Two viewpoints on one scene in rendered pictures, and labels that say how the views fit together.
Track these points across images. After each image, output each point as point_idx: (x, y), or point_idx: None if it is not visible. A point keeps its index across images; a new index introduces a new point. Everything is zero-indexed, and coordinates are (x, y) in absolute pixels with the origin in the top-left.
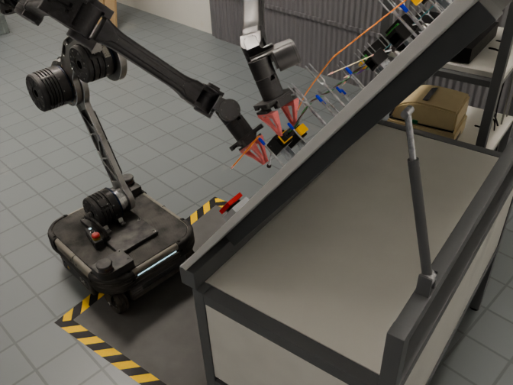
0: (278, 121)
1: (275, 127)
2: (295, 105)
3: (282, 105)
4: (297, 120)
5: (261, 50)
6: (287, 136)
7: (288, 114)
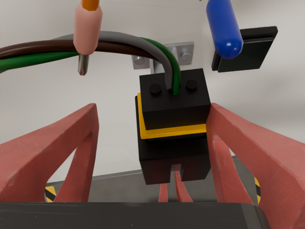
0: (269, 136)
1: (221, 166)
2: (18, 152)
3: (213, 213)
4: (120, 51)
5: None
6: (194, 80)
7: (77, 191)
